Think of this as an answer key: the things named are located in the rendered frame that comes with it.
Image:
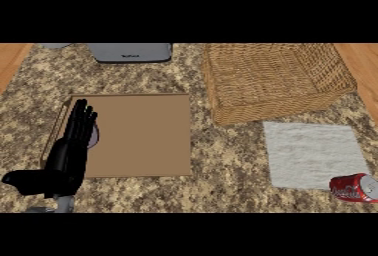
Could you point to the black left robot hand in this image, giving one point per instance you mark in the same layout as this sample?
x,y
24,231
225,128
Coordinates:
x,y
68,156

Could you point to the wicker basket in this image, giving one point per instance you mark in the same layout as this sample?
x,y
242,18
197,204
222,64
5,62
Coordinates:
x,y
275,81

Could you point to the white placemat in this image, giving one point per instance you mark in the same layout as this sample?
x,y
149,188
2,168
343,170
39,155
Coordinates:
x,y
315,155

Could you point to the red soda can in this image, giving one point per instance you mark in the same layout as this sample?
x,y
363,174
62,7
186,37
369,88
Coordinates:
x,y
355,189

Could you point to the pale purple round object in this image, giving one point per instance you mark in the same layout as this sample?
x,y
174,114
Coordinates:
x,y
93,136

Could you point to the brown cutting board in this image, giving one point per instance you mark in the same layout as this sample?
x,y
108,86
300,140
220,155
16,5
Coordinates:
x,y
140,135

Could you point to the grey appliance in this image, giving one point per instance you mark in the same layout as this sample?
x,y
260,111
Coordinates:
x,y
130,52

